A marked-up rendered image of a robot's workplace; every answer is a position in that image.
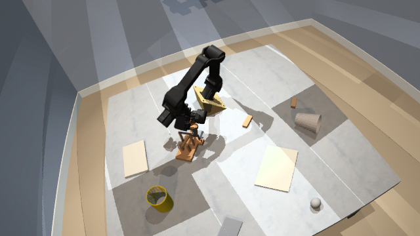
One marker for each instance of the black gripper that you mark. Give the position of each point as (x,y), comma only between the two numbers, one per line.
(198,116)

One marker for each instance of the yellow cup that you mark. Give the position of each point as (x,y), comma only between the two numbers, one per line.
(159,198)

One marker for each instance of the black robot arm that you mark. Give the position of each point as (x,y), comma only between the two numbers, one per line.
(174,99)

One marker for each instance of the grey ball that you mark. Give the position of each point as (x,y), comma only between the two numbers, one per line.
(315,203)

